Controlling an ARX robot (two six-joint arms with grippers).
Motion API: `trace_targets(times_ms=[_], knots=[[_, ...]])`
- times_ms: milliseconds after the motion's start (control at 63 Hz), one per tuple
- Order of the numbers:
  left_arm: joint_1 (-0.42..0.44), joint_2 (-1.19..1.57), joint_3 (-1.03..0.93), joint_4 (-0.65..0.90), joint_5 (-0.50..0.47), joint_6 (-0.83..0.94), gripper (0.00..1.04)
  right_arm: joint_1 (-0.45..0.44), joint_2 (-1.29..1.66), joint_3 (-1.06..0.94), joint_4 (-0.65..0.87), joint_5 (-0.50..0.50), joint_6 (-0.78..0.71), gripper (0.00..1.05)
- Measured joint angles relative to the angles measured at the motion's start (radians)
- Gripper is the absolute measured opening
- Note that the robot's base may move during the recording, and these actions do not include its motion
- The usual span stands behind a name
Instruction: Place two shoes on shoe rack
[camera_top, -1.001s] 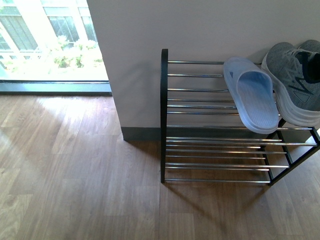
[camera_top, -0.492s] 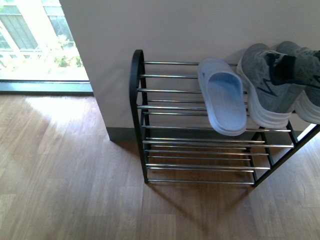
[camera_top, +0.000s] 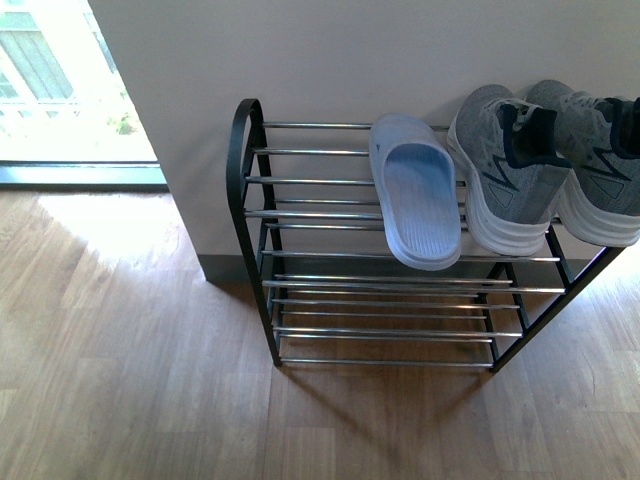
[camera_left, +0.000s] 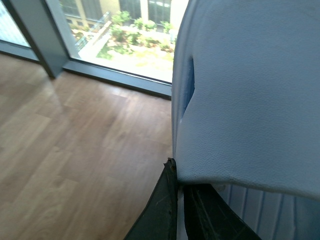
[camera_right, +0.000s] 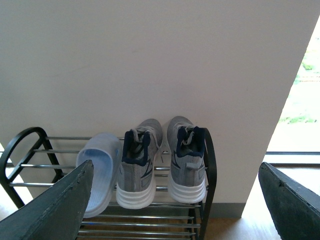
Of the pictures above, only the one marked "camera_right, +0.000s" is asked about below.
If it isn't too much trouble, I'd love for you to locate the grey knit sneaker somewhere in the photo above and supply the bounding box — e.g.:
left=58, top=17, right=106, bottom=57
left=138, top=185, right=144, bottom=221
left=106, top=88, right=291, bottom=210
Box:
left=167, top=116, right=206, bottom=204
left=116, top=118, right=163, bottom=210

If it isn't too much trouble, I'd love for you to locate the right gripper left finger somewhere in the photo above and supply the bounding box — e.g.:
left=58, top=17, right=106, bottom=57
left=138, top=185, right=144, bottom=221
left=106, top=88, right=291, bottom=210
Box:
left=0, top=160, right=94, bottom=240

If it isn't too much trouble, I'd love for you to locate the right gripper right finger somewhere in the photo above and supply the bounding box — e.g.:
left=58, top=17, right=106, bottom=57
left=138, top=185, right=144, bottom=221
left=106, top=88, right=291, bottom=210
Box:
left=258, top=162, right=320, bottom=240

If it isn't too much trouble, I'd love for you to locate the black metal shoe rack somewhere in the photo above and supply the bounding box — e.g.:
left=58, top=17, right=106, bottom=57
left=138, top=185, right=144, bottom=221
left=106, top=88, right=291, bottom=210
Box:
left=0, top=127, right=217, bottom=240

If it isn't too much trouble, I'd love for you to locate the light blue slipper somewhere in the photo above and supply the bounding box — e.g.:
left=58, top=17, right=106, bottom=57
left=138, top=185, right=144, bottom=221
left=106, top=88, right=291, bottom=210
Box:
left=76, top=132, right=122, bottom=218

